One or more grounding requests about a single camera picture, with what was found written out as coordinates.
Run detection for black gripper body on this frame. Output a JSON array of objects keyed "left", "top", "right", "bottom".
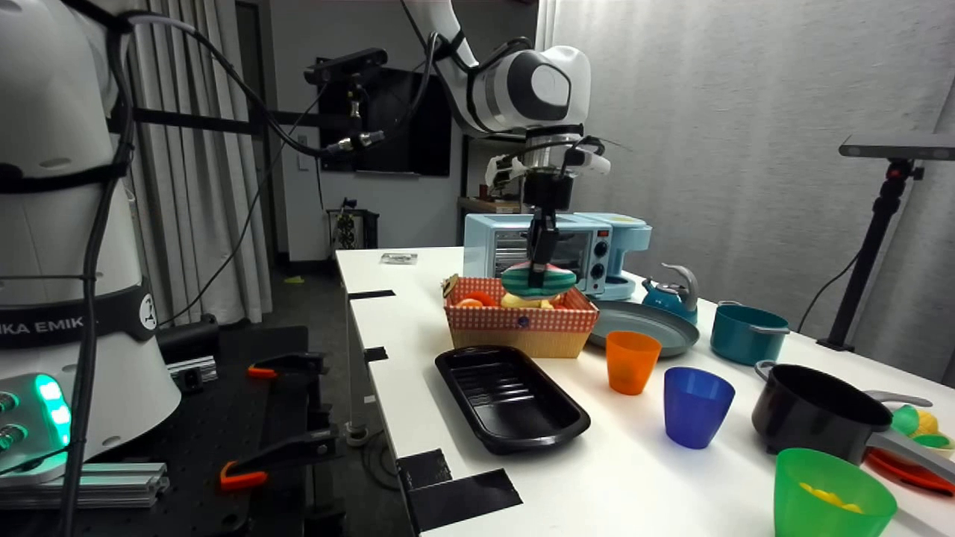
[{"left": 522, "top": 166, "right": 575, "bottom": 214}]

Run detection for watermelon slice plushie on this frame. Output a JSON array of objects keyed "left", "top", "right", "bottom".
[{"left": 498, "top": 259, "right": 578, "bottom": 302}]

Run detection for yellow banana plushie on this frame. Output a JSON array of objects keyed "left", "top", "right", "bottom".
[{"left": 498, "top": 290, "right": 560, "bottom": 314}]

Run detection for orange slice plushie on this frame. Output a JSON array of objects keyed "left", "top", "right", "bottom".
[{"left": 452, "top": 280, "right": 502, "bottom": 310}]

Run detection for orange checkered box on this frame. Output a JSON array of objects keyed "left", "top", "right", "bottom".
[{"left": 443, "top": 275, "right": 602, "bottom": 360}]

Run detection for black plastic tray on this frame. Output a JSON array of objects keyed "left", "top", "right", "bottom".
[{"left": 432, "top": 342, "right": 595, "bottom": 457}]

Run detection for light blue toy oven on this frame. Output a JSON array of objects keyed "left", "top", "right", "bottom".
[{"left": 459, "top": 208, "right": 657, "bottom": 307}]

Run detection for teal toy kettle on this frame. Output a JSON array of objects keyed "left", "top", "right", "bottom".
[{"left": 638, "top": 259, "right": 701, "bottom": 325}]

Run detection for grey-blue toy plate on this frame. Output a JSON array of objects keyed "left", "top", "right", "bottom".
[{"left": 586, "top": 298, "right": 701, "bottom": 365}]

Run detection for orange plastic cup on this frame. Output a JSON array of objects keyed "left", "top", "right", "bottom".
[{"left": 602, "top": 328, "right": 665, "bottom": 396}]

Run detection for black monitor panel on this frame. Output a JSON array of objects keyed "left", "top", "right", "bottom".
[{"left": 316, "top": 66, "right": 457, "bottom": 178}]

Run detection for grey pleated curtain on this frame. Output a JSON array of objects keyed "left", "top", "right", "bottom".
[
  {"left": 122, "top": 0, "right": 277, "bottom": 328},
  {"left": 540, "top": 0, "right": 955, "bottom": 386}
]

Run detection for teal toy pot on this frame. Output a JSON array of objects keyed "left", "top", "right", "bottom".
[{"left": 707, "top": 302, "right": 793, "bottom": 366}]

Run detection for blue plastic cup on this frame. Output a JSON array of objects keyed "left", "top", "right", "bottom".
[{"left": 663, "top": 365, "right": 737, "bottom": 450}]

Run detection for large black tape patch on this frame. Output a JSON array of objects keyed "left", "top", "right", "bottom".
[{"left": 396, "top": 447, "right": 526, "bottom": 535}]

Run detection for black toy pot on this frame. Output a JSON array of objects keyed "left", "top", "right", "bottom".
[{"left": 750, "top": 360, "right": 896, "bottom": 468}]

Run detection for black tripod stand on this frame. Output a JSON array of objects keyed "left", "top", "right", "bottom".
[{"left": 817, "top": 132, "right": 955, "bottom": 351}]

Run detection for yellow toy piece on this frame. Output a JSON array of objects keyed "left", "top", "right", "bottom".
[{"left": 796, "top": 480, "right": 866, "bottom": 517}]

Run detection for green plastic cup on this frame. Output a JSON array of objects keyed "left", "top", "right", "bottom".
[{"left": 772, "top": 445, "right": 901, "bottom": 537}]

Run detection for green and yellow toy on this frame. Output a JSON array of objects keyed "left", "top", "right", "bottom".
[{"left": 890, "top": 399, "right": 955, "bottom": 450}]

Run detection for red toy utensil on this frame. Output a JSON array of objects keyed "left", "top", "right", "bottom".
[{"left": 863, "top": 445, "right": 955, "bottom": 501}]

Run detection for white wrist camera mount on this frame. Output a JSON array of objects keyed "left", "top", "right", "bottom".
[{"left": 480, "top": 132, "right": 616, "bottom": 196}]

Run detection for black device with cables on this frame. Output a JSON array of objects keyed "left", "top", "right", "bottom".
[{"left": 325, "top": 201, "right": 381, "bottom": 250}]

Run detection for black camera bar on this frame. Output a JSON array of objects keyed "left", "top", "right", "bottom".
[{"left": 302, "top": 44, "right": 392, "bottom": 87}]

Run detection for orange-handled black clamp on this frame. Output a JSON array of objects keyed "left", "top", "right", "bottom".
[
  {"left": 246, "top": 351, "right": 325, "bottom": 395},
  {"left": 219, "top": 426, "right": 338, "bottom": 496}
]

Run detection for aluminium profile rail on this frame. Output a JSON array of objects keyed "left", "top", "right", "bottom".
[{"left": 0, "top": 460, "right": 174, "bottom": 512}]

